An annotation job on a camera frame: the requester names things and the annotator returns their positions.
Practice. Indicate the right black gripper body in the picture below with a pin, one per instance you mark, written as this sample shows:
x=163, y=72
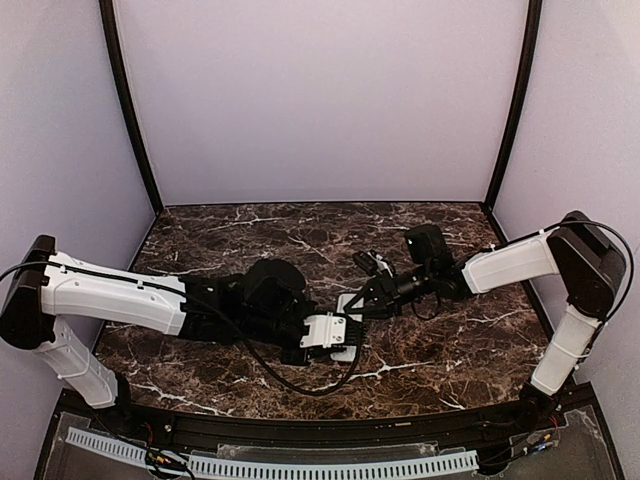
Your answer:
x=388, y=293

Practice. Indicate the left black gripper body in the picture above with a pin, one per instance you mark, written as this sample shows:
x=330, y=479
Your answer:
x=293, y=354

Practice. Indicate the white remote control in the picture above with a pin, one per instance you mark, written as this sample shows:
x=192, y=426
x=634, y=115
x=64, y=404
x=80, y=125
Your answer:
x=348, y=348

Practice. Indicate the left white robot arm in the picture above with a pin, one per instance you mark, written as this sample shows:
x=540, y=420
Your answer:
x=267, y=304

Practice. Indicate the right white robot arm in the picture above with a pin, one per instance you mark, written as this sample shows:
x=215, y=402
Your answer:
x=596, y=272

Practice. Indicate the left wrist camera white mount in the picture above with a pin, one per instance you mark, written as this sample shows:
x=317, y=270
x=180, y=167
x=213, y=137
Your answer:
x=324, y=330

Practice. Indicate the black front rail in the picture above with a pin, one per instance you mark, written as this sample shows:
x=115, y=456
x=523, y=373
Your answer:
x=482, y=428

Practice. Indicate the left grey cable duct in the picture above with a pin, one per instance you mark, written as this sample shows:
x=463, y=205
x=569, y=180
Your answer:
x=106, y=446

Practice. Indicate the right black frame post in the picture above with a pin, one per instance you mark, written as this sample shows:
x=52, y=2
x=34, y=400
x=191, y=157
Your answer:
x=525, y=64

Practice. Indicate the black frame post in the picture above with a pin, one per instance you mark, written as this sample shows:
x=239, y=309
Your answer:
x=125, y=98
x=525, y=64

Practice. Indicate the left black frame post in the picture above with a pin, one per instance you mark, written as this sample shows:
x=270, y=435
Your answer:
x=125, y=98

